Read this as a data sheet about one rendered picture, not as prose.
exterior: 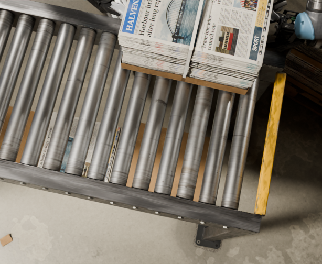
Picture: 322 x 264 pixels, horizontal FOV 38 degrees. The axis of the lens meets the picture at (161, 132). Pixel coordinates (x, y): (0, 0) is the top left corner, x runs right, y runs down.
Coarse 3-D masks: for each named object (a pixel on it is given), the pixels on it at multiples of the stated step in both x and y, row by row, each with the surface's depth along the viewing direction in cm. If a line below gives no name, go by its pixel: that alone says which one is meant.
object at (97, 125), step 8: (56, 112) 218; (48, 128) 216; (72, 128) 217; (96, 128) 217; (120, 128) 218; (48, 136) 215; (72, 136) 216; (96, 136) 216; (48, 144) 214; (88, 152) 214; (112, 152) 214; (40, 160) 212; (64, 160) 213; (88, 160) 213; (112, 160) 214; (64, 168) 212; (88, 168) 212
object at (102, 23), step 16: (0, 0) 144; (16, 0) 144; (16, 16) 146; (32, 16) 144; (48, 16) 144; (64, 16) 144; (80, 16) 144; (96, 16) 144; (96, 32) 146; (112, 32) 143; (272, 64) 143; (272, 80) 152
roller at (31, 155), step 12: (60, 36) 142; (72, 36) 144; (60, 48) 141; (60, 60) 140; (48, 72) 139; (60, 72) 140; (48, 84) 138; (60, 84) 141; (48, 96) 137; (36, 108) 137; (48, 108) 137; (36, 120) 135; (48, 120) 137; (36, 132) 134; (36, 144) 134; (24, 156) 133; (36, 156) 133
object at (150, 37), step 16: (128, 0) 120; (144, 0) 121; (160, 0) 121; (176, 0) 121; (128, 16) 119; (144, 16) 119; (160, 16) 120; (176, 16) 120; (128, 32) 118; (144, 32) 118; (160, 32) 118; (176, 32) 119; (128, 48) 126; (144, 48) 122; (160, 48) 121; (176, 48) 119; (144, 64) 134; (160, 64) 132
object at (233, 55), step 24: (216, 0) 122; (240, 0) 122; (264, 0) 122; (216, 24) 120; (240, 24) 120; (264, 24) 120; (216, 48) 118; (240, 48) 118; (264, 48) 119; (216, 72) 128; (240, 72) 124
